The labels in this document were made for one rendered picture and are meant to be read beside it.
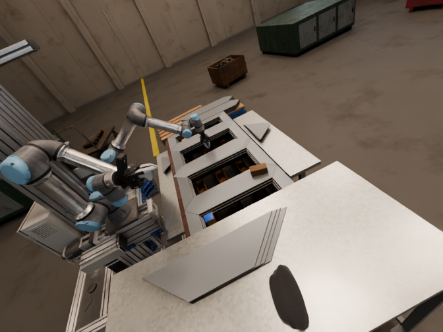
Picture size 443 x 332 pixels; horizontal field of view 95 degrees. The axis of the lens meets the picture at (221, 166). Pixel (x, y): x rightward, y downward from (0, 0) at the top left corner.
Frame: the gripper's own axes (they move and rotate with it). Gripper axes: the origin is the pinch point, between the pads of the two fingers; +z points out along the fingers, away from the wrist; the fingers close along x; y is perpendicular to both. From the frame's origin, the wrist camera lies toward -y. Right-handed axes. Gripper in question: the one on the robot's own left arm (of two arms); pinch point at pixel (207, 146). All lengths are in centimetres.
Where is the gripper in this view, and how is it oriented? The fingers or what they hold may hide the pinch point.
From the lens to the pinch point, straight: 195.4
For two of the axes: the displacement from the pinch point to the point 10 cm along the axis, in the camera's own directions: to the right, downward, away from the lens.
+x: 9.0, -4.4, 0.5
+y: 3.1, 5.3, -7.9
